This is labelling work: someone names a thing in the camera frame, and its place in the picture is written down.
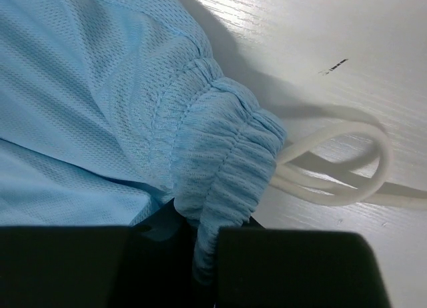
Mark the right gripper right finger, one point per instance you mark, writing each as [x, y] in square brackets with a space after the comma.
[259, 267]

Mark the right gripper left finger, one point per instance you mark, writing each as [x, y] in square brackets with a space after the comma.
[146, 265]

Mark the light blue shorts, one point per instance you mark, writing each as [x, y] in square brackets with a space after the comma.
[110, 108]

